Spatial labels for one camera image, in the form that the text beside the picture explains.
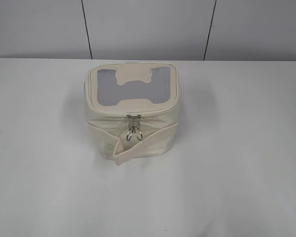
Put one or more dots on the silver ring zipper pull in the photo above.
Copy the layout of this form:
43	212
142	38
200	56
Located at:
136	128
130	127

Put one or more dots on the cream canvas zipper bag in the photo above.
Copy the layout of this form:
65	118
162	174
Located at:
132	109

